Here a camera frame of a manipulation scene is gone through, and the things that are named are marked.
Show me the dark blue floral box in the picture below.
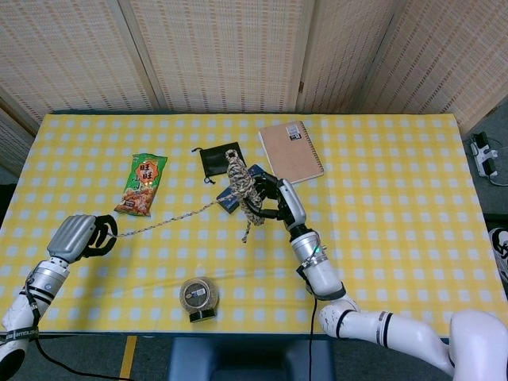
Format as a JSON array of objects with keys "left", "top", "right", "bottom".
[{"left": 215, "top": 164, "right": 266, "bottom": 215}]

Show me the white power strip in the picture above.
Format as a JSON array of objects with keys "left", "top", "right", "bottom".
[{"left": 470, "top": 132, "right": 502, "bottom": 179}]

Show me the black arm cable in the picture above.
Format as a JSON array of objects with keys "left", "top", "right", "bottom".
[
  {"left": 304, "top": 269, "right": 319, "bottom": 381},
  {"left": 23, "top": 277, "right": 132, "bottom": 381}
]

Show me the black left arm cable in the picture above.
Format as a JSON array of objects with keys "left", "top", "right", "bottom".
[{"left": 23, "top": 277, "right": 132, "bottom": 381}]

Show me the speckled braided rope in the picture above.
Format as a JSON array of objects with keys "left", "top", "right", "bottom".
[{"left": 110, "top": 148, "right": 265, "bottom": 244}]

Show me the green snack bag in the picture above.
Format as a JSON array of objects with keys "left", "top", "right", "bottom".
[{"left": 114, "top": 152, "right": 168, "bottom": 217}]

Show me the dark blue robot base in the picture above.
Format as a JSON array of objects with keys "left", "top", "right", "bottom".
[{"left": 168, "top": 339, "right": 337, "bottom": 381}]

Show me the woven folding screen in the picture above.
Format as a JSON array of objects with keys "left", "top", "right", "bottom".
[{"left": 0, "top": 0, "right": 508, "bottom": 136}]

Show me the yellow floor tape strip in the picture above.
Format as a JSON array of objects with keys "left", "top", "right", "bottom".
[{"left": 118, "top": 336, "right": 138, "bottom": 381}]

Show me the brown spiral notebook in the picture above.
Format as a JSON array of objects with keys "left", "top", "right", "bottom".
[{"left": 257, "top": 121, "right": 325, "bottom": 189}]

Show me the black drawstring pouch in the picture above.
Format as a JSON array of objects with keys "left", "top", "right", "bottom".
[{"left": 190, "top": 141, "right": 247, "bottom": 186}]

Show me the round jar with black lid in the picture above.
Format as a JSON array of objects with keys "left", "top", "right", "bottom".
[{"left": 179, "top": 276, "right": 219, "bottom": 324}]

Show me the yellow checkered tablecloth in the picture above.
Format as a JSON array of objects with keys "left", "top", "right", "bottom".
[{"left": 0, "top": 113, "right": 489, "bottom": 339}]

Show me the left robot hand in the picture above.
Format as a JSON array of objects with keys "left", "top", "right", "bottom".
[{"left": 46, "top": 214, "right": 119, "bottom": 264}]

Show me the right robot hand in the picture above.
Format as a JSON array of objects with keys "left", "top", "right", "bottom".
[{"left": 240, "top": 171, "right": 307, "bottom": 232}]

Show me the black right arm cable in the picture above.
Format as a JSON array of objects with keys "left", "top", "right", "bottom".
[{"left": 304, "top": 269, "right": 319, "bottom": 381}]

